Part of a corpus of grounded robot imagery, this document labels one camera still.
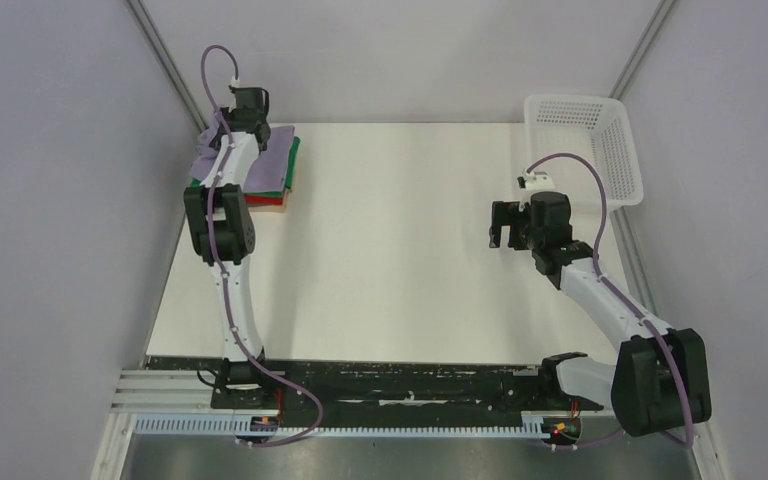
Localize purple t shirt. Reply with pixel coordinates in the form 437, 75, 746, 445
190, 121, 296, 194

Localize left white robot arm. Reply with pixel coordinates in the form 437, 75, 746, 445
183, 85, 274, 408

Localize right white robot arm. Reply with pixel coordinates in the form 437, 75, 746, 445
488, 191, 712, 439

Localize green folded t shirt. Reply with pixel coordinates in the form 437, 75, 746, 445
190, 126, 300, 193

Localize red folded t shirt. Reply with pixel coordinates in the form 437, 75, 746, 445
244, 191, 289, 206

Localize tan folded t shirt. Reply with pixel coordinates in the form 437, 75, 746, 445
246, 189, 292, 212

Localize white plastic basket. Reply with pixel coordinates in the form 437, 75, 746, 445
523, 94, 644, 212

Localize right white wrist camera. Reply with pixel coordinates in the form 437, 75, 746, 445
516, 171, 556, 192

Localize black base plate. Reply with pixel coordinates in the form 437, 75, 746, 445
147, 356, 603, 430

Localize white cable duct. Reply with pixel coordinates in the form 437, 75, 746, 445
133, 413, 567, 441

